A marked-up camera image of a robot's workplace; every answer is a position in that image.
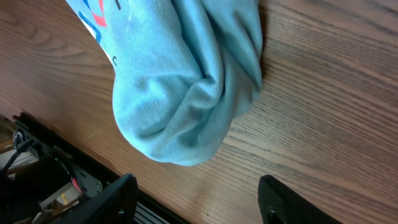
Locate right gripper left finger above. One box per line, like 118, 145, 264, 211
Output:
55, 174, 138, 224

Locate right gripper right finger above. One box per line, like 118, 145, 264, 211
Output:
257, 175, 341, 224

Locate light blue printed t-shirt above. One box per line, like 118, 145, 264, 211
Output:
68, 0, 262, 166

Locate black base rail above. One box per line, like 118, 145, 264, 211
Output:
1, 113, 187, 223

